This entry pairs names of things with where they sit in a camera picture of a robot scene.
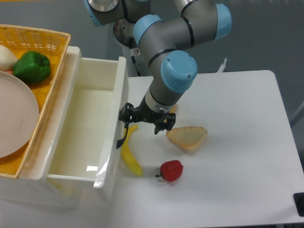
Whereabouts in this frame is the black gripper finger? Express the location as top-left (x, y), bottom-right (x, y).
top-left (118, 103), bottom-right (139, 128)
top-left (154, 113), bottom-right (176, 134)

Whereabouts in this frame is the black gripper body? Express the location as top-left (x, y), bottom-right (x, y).
top-left (135, 105), bottom-right (167, 125)

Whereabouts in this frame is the black top drawer handle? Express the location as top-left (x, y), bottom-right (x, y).
top-left (116, 123), bottom-right (129, 149)

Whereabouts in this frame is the white drawer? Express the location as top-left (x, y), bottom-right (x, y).
top-left (46, 56), bottom-right (129, 202)

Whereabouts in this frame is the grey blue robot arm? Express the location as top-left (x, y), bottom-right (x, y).
top-left (85, 0), bottom-right (232, 133)

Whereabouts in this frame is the white drawer cabinet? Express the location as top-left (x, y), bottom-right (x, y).
top-left (0, 47), bottom-right (94, 208)

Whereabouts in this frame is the yellow bell pepper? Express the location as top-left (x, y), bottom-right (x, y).
top-left (170, 105), bottom-right (177, 113)

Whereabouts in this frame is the slice of bread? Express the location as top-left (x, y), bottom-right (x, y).
top-left (166, 126), bottom-right (208, 151)

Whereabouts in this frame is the yellow banana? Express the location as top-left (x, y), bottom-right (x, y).
top-left (121, 125), bottom-right (143, 177)

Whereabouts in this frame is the red bell pepper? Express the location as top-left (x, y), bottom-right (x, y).
top-left (155, 160), bottom-right (183, 182)

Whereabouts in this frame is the yellow woven basket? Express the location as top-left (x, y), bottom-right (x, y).
top-left (0, 24), bottom-right (71, 179)

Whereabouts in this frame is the green bell pepper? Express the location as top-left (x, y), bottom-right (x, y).
top-left (13, 51), bottom-right (51, 84)

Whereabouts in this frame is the pink plate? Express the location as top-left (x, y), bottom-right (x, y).
top-left (0, 72), bottom-right (39, 157)

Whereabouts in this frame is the white onion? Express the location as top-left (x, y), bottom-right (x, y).
top-left (0, 45), bottom-right (18, 72)

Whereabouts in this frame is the black corner device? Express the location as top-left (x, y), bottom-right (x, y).
top-left (293, 192), bottom-right (304, 217)

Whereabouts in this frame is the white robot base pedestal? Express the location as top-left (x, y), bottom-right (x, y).
top-left (113, 19), bottom-right (154, 77)

